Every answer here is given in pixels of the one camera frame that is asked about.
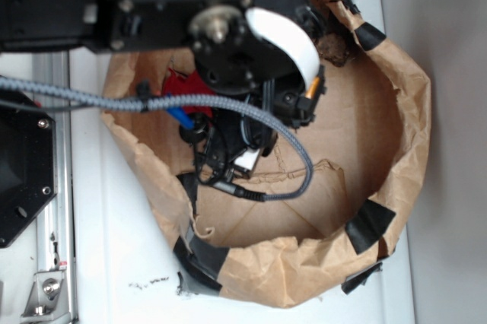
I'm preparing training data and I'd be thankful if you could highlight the brown paper bag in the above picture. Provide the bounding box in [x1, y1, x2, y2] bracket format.
[101, 0, 431, 308]

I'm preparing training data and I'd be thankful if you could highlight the white ribbon cable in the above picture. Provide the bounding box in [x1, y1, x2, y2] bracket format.
[245, 7, 320, 84]

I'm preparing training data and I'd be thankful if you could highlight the aluminium rail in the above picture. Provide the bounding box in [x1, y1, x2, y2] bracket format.
[29, 52, 79, 324]

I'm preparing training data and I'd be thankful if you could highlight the grey braided cable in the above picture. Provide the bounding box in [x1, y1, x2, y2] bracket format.
[0, 75, 314, 203]

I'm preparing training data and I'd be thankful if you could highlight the brown rock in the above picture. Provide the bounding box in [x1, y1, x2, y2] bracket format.
[315, 33, 359, 68]

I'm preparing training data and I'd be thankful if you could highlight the metal corner bracket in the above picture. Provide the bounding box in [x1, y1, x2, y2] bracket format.
[21, 271, 69, 323]

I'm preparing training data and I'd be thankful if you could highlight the black box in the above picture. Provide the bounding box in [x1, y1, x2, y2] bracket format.
[231, 149, 261, 179]

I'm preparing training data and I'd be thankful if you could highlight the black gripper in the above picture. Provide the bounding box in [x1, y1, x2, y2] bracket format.
[180, 5, 326, 183]

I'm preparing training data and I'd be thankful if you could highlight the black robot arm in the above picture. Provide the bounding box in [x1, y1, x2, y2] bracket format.
[1, 0, 326, 129]

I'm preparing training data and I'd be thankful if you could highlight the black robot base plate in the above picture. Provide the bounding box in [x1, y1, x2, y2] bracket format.
[1, 91, 56, 249]

